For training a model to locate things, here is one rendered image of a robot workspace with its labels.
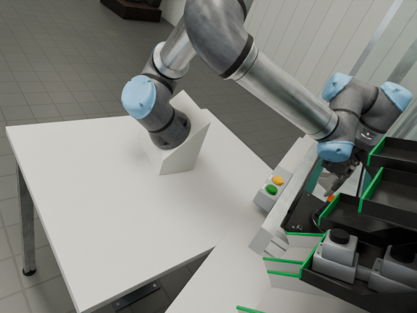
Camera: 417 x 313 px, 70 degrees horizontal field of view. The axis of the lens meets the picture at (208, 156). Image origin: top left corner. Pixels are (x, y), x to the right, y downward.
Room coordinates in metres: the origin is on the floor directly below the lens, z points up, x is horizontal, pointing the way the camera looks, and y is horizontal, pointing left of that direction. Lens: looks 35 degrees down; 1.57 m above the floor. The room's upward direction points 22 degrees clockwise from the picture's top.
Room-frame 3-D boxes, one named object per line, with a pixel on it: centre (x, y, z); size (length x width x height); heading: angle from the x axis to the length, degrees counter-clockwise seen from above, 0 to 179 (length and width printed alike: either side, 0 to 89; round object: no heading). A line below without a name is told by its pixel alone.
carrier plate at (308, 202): (0.75, -0.44, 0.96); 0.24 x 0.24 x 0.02; 72
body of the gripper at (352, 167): (0.78, -0.36, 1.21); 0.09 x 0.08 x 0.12; 72
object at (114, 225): (0.86, 0.12, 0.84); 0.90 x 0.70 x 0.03; 141
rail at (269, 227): (1.06, -0.38, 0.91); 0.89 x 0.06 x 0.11; 162
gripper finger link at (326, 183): (0.76, -0.36, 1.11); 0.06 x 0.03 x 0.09; 72
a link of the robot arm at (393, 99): (0.78, -0.36, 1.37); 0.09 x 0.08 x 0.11; 90
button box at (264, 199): (0.90, -0.27, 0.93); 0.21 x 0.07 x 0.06; 162
